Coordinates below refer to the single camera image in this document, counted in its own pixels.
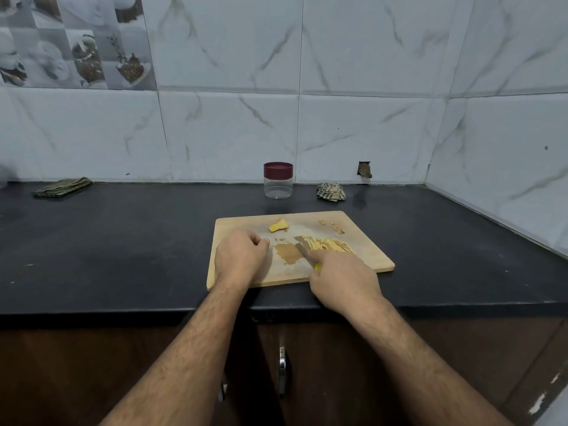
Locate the person's right hand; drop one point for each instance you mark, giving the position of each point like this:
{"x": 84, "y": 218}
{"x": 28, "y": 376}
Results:
{"x": 344, "y": 281}

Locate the person's left hand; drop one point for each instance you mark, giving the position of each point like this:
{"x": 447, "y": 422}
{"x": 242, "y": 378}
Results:
{"x": 240, "y": 258}

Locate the wooden cutting board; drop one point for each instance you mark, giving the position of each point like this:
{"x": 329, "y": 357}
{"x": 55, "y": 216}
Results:
{"x": 373, "y": 253}

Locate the pile of ginger strips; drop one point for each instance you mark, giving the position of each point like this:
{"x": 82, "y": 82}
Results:
{"x": 306, "y": 248}

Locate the pile of yellow ginger slices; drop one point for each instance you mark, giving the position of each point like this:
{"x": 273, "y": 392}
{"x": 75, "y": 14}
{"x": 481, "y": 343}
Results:
{"x": 279, "y": 225}

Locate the clear jar maroon lid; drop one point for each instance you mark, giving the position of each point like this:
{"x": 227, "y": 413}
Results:
{"x": 278, "y": 190}

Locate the person's right forearm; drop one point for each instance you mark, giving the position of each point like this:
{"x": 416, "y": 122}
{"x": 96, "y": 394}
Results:
{"x": 426, "y": 372}

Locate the person's left forearm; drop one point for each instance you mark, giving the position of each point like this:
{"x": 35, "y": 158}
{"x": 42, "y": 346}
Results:
{"x": 173, "y": 364}

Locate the small ginger peel scraps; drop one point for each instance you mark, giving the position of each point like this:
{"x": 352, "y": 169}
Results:
{"x": 332, "y": 227}

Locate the black countertop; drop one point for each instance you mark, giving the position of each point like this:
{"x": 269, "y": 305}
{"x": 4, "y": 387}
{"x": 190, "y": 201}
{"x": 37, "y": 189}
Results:
{"x": 89, "y": 253}

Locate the crumpled patterned cloth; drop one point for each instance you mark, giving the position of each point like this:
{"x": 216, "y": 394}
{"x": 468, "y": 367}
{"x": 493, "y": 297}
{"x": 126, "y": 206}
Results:
{"x": 331, "y": 192}

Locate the folded green cloth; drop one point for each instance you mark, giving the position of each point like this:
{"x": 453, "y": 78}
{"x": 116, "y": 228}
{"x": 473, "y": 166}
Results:
{"x": 62, "y": 188}

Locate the brown wooden cabinet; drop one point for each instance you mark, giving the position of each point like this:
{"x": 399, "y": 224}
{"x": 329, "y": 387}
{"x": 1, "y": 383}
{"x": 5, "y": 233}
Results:
{"x": 89, "y": 377}

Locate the decorative picture tiles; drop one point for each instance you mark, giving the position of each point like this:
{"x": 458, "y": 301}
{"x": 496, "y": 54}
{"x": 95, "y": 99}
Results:
{"x": 75, "y": 40}

